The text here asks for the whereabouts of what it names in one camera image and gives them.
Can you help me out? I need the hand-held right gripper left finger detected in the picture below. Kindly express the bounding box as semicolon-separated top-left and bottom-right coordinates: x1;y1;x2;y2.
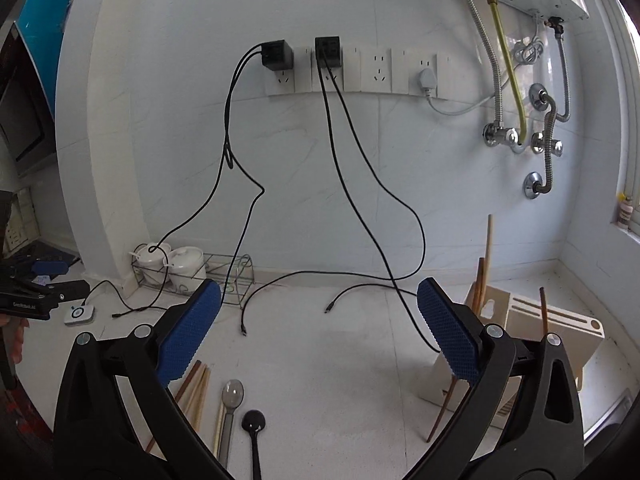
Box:
52;278;236;480

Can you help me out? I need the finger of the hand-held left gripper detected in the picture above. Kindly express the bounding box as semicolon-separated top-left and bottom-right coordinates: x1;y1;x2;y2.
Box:
29;281;92;307
11;255;71;282

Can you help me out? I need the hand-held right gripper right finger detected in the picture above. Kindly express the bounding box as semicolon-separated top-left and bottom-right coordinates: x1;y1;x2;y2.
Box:
400;277;586;480

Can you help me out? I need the silver metal spoon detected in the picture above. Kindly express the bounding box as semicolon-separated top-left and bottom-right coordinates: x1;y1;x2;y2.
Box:
217;379;247;470

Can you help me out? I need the cream plastic utensil holder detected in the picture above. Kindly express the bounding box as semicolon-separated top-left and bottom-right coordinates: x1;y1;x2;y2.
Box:
419;282;606;431

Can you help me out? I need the person's left hand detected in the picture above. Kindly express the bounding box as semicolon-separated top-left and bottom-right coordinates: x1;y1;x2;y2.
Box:
0;315;28;367

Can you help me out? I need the small white charging pad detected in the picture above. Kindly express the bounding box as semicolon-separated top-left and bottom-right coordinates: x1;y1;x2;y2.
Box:
63;300;97;326

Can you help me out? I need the white lidded ceramic jar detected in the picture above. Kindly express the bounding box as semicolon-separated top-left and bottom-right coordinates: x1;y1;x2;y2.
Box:
134;242;172;288
169;246;207;293

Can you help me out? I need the black spoon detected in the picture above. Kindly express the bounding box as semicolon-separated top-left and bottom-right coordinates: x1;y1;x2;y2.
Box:
241;409;268;480

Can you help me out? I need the stainless steel sink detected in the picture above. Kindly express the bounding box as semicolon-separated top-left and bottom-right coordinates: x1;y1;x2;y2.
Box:
582;387;638;443

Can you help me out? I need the chrome angle valve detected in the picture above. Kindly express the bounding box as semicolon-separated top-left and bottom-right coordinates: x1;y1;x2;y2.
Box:
531;131;565;157
482;122;521;153

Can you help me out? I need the small brown-capped bottle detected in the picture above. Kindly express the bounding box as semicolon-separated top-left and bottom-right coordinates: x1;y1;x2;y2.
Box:
617;192;635;233

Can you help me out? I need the blue range hood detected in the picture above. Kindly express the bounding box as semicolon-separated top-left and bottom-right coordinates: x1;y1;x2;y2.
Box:
0;0;71;177

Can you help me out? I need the white framed window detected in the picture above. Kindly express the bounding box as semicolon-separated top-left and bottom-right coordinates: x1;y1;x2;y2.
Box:
605;0;640;241

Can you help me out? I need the black plug-in charger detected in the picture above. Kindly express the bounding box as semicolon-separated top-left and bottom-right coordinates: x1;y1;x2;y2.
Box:
314;36;343;68
261;40;294;73

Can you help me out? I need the black charging cable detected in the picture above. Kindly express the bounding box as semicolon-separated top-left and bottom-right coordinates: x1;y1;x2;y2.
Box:
241;52;427;337
317;52;443;353
112;45;266;319
85;45;266;311

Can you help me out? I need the wire condiment rack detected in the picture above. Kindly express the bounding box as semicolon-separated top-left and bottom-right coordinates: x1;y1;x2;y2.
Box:
131;247;254;309

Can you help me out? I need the corrugated steel hose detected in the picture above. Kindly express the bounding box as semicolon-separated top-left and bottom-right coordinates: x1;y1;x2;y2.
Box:
457;0;506;133
535;91;558;195
550;35;573;123

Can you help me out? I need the white power cord with plug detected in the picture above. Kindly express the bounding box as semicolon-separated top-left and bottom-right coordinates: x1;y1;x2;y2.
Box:
416;20;548;116

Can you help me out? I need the white wall socket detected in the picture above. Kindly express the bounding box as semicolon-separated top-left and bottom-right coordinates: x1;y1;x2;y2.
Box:
312;46;362;93
265;46;314;97
409;52;452;101
360;47;412;95

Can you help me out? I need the yellow gas hose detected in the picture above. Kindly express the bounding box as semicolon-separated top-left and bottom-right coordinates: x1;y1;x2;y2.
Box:
482;0;528;148

